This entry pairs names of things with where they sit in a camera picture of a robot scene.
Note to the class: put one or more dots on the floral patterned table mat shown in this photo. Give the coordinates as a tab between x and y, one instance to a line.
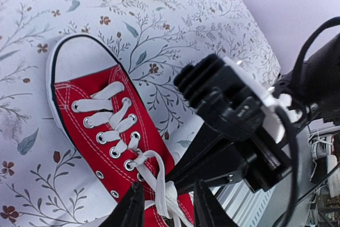
44	179

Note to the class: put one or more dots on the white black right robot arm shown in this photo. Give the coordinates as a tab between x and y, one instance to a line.
314	86

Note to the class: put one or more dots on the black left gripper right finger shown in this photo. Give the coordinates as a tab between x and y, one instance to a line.
208	212

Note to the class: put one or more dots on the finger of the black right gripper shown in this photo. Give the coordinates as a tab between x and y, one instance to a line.
210	157

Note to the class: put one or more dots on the aluminium front rail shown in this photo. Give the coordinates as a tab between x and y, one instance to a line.
319	153

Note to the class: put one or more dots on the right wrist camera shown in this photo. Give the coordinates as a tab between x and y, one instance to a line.
231	102

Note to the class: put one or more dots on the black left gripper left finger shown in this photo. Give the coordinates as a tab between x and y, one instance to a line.
129	212

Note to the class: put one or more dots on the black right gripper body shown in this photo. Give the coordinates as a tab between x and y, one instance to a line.
266	163

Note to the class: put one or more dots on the red canvas sneaker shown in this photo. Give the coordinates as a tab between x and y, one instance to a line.
82	60

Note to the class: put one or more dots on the white shoelace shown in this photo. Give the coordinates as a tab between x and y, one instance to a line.
116	136

